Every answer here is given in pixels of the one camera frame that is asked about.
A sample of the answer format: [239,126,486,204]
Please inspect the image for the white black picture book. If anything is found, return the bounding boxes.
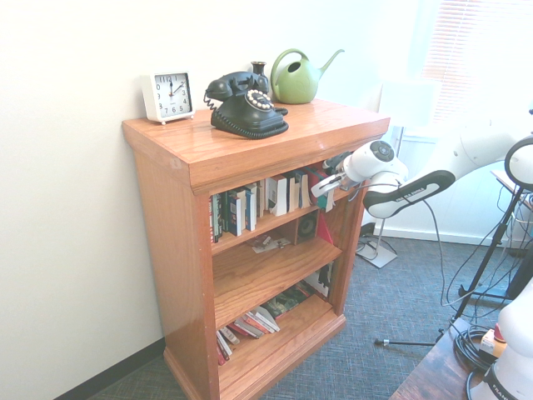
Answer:
[303,261,335,301]

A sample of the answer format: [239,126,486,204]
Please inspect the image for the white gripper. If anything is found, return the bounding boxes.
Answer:
[310,167,363,200]

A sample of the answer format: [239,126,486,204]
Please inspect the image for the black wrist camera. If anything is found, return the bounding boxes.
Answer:
[322,152,353,178]

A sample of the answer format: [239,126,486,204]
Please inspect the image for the blue cover book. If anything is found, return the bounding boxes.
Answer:
[296,169,312,209]

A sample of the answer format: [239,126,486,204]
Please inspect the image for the dark green spine book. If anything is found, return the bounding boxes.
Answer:
[213,192,231,242]

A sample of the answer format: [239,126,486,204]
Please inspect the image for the white window blinds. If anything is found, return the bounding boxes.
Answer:
[420,0,533,126]

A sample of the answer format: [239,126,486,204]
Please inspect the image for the white grey spine book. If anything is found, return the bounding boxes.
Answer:
[216,331,233,367]

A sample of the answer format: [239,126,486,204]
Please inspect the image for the black glossy vase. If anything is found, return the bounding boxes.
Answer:
[250,60,270,91]

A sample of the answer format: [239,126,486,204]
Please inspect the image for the red leaning book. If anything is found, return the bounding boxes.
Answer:
[316,214,336,248]

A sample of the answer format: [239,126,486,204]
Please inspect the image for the wooden bookshelf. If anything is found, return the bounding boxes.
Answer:
[122,96,391,400]

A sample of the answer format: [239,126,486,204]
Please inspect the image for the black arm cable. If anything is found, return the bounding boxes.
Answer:
[353,178,463,309]

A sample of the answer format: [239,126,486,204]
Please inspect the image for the black rotary telephone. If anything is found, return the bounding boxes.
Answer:
[202,71,291,141]

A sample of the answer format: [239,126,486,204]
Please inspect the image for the small wooden speaker box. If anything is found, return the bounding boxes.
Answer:
[296,209,321,246]

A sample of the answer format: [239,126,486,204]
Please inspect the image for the leaning books bottom shelf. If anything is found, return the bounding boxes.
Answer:
[252,306,281,333]

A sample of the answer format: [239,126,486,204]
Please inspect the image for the yellow red emergency stop button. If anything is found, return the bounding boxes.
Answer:
[480,326,509,358]

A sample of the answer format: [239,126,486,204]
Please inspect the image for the coiled black cable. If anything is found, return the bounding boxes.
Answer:
[452,323,501,378]

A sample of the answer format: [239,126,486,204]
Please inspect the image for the black tripod stand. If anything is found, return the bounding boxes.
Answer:
[448,182,533,334]
[373,336,436,348]

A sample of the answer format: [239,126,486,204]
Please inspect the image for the teal and orange paperback book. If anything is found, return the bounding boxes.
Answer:
[306,164,336,213]

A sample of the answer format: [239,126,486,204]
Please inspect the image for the white panel on stand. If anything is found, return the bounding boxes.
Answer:
[361,81,437,268]

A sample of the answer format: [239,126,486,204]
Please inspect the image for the white square clock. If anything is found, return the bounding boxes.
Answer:
[140,70,197,126]

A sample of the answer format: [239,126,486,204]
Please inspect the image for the dark green flat book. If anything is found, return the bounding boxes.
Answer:
[262,287,313,320]

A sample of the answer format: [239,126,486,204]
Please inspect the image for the loose photo cards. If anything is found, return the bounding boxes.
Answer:
[251,234,291,254]

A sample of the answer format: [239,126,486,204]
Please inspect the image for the dark wooden table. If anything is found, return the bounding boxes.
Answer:
[389,318,501,400]

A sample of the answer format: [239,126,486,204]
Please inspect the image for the green plastic watering can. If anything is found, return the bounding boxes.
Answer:
[270,47,346,105]

